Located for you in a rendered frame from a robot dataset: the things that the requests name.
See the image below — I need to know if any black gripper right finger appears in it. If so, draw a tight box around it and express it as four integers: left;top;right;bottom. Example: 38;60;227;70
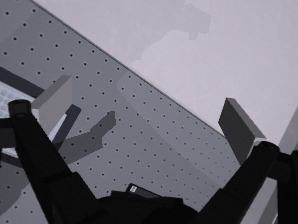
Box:
187;97;298;224

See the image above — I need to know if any clear plastic plate lid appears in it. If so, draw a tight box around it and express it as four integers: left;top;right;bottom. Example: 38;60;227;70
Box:
0;82;67;159

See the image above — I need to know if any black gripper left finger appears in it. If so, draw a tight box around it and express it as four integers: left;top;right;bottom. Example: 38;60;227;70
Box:
0;75;118;224

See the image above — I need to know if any grey perforated base plate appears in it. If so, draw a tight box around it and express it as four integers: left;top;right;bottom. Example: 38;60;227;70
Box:
0;0;241;224

